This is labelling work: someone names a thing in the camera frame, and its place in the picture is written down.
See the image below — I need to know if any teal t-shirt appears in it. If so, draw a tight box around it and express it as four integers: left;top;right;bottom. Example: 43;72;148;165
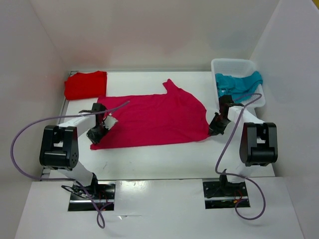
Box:
215;71;263;103

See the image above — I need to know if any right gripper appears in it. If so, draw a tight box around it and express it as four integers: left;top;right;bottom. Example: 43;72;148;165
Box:
208;112;231;136

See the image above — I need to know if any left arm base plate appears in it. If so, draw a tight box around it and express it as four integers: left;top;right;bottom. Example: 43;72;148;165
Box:
61;181;116;212

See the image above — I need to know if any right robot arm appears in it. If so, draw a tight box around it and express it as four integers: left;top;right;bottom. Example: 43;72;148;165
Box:
209;105;278;196

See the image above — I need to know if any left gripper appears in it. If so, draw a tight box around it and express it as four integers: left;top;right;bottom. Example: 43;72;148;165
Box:
86;122;110;145

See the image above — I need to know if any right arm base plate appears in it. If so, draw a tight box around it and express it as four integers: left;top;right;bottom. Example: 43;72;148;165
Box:
202;179;250;209

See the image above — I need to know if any red t-shirt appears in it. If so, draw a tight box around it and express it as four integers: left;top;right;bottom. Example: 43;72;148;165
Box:
64;71;107;101

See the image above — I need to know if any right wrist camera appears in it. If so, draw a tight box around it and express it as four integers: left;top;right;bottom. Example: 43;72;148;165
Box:
219;95;234;113

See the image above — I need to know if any white plastic basket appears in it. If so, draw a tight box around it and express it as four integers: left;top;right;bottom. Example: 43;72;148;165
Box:
211;58;266;108

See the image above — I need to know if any pink t-shirt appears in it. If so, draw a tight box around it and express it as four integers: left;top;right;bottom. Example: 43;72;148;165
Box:
90;79;209;150

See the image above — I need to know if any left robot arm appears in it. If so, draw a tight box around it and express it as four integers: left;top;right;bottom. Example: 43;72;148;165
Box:
39;113;118;199

